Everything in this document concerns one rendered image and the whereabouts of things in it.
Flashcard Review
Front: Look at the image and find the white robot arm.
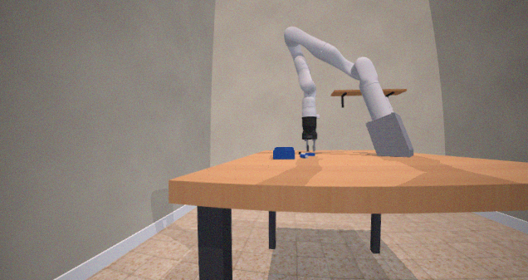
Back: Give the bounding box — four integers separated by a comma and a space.
284, 27, 394, 120

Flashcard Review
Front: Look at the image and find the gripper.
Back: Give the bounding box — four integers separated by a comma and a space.
301, 107, 320, 152

